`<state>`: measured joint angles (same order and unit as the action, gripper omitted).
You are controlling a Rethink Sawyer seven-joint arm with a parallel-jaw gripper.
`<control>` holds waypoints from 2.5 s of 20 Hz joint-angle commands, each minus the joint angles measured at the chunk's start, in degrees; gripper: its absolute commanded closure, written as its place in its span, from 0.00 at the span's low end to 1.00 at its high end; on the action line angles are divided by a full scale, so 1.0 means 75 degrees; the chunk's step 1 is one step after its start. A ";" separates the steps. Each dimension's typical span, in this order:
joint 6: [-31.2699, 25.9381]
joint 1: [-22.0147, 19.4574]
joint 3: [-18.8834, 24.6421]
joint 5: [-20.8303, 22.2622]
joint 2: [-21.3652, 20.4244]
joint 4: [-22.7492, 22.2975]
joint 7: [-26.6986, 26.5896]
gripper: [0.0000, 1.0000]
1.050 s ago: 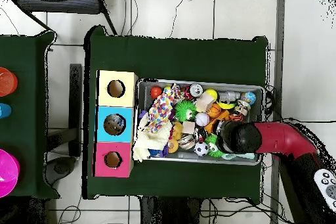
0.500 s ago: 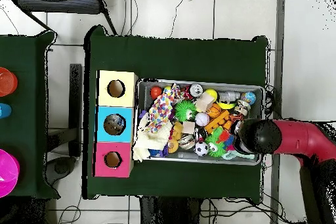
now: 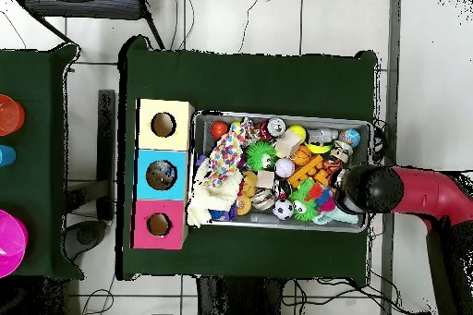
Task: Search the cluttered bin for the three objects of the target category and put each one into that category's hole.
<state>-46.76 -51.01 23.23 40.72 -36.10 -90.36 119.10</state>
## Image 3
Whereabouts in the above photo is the long polka dot cloth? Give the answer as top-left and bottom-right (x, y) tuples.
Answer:
(203, 117), (257, 188)

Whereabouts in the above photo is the cream knitted cloth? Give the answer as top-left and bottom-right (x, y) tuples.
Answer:
(186, 159), (244, 228)

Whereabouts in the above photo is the wooden box with three holes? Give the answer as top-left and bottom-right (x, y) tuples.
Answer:
(129, 98), (196, 250)

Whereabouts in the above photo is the shallow mesh bin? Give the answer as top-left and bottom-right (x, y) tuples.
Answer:
(188, 110), (373, 234)

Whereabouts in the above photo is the orange ball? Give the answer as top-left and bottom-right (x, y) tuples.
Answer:
(210, 121), (229, 140)

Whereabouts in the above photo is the silver topped drink can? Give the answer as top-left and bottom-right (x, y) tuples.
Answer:
(266, 117), (288, 137)

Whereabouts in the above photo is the plain wooden block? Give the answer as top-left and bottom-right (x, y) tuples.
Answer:
(274, 130), (303, 159)

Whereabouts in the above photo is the small orange basketball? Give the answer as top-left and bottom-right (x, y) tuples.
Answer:
(290, 144), (312, 166)

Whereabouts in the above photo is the yellow ball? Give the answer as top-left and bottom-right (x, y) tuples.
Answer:
(287, 124), (308, 143)

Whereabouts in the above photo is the small soccer ball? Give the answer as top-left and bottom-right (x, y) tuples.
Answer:
(273, 199), (296, 221)

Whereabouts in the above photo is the dark green table cloth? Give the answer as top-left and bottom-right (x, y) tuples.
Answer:
(116, 35), (379, 286)

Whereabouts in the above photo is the green side table cloth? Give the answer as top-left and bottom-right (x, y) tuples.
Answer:
(0, 42), (84, 281)

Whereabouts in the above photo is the dark office chair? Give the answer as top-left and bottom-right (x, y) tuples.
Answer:
(21, 0), (165, 50)

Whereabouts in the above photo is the orange ribbed plastic cup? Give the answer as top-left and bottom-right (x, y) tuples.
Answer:
(0, 94), (26, 137)

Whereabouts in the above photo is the blue plastic cup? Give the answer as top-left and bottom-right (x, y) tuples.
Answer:
(0, 144), (18, 167)

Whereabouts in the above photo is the magenta plastic bowl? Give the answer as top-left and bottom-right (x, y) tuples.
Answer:
(0, 209), (29, 279)

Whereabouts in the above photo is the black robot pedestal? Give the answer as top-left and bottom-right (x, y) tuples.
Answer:
(195, 275), (287, 315)

